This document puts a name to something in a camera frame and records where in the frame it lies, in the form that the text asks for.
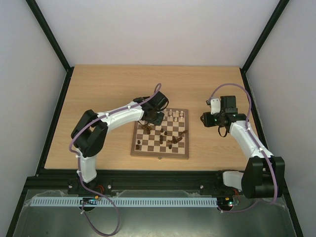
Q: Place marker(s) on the left black frame post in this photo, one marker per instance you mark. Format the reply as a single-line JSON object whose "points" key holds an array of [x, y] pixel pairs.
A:
{"points": [[40, 18]]}

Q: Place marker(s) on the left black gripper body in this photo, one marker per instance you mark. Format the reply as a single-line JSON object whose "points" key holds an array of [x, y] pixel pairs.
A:
{"points": [[154, 120]]}

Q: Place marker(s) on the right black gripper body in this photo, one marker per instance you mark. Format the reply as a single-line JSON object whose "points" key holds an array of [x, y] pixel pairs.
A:
{"points": [[205, 119]]}

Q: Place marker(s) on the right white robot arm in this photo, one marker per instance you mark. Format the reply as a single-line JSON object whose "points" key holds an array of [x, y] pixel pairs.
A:
{"points": [[264, 172]]}

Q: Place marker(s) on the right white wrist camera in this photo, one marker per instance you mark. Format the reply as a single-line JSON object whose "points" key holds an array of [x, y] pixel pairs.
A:
{"points": [[215, 105]]}

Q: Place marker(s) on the black frame post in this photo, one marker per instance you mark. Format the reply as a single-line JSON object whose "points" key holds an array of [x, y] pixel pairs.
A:
{"points": [[279, 9], [40, 18]]}

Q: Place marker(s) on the white slotted cable duct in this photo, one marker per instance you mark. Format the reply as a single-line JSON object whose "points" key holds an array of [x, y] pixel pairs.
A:
{"points": [[124, 202]]}

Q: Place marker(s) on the black aluminium frame rail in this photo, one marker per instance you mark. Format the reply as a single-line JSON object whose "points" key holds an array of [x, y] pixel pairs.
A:
{"points": [[133, 180]]}

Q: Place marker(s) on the right black frame post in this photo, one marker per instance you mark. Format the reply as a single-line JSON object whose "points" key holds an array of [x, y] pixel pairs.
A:
{"points": [[279, 9]]}

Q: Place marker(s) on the dark bishop chess piece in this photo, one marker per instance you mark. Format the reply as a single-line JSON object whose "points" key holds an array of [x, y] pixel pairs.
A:
{"points": [[147, 129]]}

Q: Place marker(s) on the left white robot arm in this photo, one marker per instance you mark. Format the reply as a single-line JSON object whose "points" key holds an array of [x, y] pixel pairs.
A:
{"points": [[89, 135]]}

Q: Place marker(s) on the wooden chess board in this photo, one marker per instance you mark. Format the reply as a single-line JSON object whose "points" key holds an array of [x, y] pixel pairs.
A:
{"points": [[163, 141]]}

